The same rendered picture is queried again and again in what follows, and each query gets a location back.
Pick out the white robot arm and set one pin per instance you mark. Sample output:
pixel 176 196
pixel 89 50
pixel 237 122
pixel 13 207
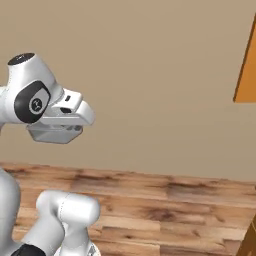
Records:
pixel 30 80

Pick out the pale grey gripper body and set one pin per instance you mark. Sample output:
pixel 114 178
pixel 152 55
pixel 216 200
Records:
pixel 53 134

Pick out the orange wooden cabinet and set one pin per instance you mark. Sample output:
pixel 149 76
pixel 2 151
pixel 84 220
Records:
pixel 248 80

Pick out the brown wooden cabinet panel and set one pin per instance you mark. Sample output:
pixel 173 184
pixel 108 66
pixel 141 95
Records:
pixel 250 243

